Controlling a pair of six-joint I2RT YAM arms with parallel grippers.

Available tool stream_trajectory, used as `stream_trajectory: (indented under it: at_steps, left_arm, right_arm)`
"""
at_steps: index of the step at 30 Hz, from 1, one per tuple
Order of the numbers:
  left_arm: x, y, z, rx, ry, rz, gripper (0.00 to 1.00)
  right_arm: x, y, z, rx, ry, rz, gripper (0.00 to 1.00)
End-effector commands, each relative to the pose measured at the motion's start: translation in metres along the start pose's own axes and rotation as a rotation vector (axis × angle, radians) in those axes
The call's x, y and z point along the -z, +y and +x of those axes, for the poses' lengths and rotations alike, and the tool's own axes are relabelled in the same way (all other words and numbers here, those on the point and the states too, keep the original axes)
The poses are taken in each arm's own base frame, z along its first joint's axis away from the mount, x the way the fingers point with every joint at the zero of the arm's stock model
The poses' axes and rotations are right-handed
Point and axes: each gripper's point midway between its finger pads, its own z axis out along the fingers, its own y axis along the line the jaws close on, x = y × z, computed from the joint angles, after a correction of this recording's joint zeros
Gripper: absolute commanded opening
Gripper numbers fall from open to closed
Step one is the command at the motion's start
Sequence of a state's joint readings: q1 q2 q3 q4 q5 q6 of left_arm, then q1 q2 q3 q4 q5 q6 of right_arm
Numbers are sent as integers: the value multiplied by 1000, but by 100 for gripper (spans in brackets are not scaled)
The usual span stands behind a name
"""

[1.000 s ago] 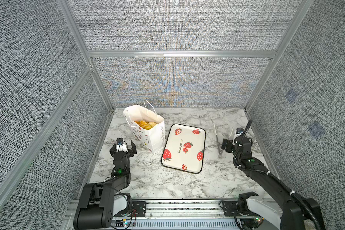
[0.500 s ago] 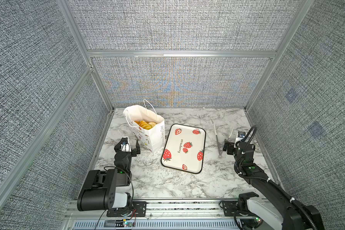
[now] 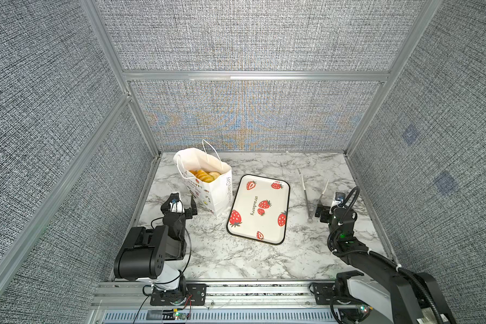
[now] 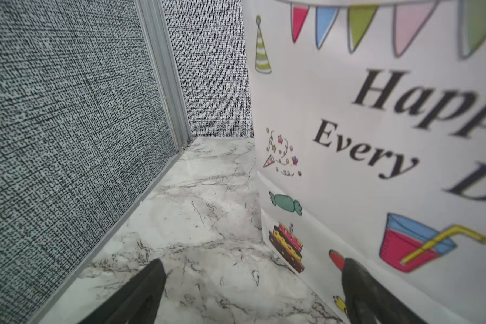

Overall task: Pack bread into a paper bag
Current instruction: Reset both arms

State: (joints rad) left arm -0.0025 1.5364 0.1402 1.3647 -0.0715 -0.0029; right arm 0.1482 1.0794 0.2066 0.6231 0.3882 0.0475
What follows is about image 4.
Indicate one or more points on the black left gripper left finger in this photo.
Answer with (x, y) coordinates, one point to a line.
(135, 302)

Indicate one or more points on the aluminium cage frame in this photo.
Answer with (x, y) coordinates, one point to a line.
(157, 39)

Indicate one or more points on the white paper gift bag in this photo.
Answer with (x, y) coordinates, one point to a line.
(370, 131)

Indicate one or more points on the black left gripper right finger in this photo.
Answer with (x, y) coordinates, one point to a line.
(367, 301)

